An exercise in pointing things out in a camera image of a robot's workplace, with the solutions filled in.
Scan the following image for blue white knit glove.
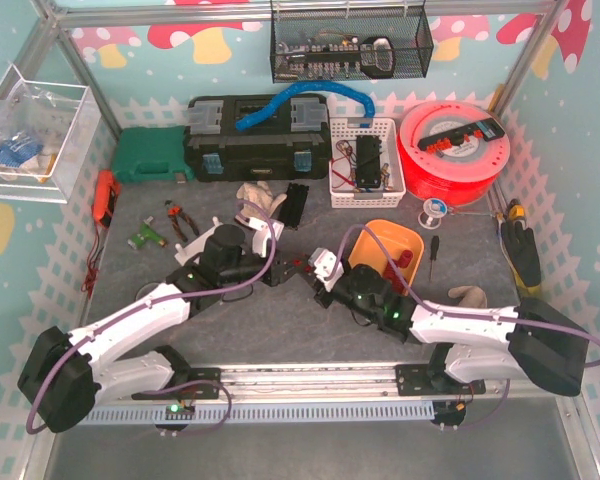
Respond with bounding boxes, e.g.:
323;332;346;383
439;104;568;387
0;132;43;169

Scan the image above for orange plastic tray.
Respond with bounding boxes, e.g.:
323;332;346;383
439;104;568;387
348;219;425;295

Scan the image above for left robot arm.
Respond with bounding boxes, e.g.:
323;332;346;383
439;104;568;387
17;217;284;434

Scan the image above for beige cloth glove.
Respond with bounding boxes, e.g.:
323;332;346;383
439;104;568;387
448;286;487;309

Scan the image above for solder wire spool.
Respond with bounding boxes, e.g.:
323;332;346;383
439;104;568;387
418;198;448;230

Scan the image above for black handled screwdriver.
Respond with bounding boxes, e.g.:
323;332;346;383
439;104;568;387
428;235;440;282

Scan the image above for black terminal strip orange levers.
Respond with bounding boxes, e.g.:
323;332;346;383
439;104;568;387
417;118;505;154

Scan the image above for white slotted plastic basket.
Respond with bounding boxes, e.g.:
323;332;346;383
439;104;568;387
328;117;406;209

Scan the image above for orange handled pliers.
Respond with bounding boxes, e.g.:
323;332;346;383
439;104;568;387
163;199;201;244

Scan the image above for black aluminium extrusion bar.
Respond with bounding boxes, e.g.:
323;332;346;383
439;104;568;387
277;183;309;230

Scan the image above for black plastic toolbox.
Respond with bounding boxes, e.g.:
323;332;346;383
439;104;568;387
183;93;332;182

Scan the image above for white leather work glove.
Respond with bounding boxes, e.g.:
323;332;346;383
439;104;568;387
236;181;287;225

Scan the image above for orange multimeter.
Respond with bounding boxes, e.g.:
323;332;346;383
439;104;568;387
92;170;121;229

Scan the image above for green circuit board part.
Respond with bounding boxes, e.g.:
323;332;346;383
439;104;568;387
127;216;168;250

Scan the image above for red filament spool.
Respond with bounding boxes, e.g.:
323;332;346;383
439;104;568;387
397;101;511;207

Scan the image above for white peg base plate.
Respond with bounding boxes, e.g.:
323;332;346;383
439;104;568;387
174;216;222;266

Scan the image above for green plastic tool case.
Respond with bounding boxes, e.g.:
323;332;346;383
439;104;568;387
111;126;194;183

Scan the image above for blue corrugated hose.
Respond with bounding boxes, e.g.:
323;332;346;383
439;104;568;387
235;81;377;132

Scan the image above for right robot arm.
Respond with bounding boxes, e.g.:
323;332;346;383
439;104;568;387
307;248;589;397

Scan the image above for aluminium linear rail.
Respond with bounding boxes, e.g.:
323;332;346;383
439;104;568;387
129;363;486;401

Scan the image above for yellow handled screwdriver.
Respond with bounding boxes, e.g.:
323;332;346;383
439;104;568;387
495;199;526;228

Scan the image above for clear acrylic wall box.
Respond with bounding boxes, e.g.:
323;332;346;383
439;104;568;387
0;65;101;204

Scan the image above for grey slotted cable duct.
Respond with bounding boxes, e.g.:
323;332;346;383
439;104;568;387
81;400;435;426

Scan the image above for black power module in basket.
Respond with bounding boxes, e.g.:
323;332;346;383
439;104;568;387
355;135;381;189

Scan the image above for black wire mesh basket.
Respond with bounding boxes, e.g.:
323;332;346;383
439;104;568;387
270;2;434;83

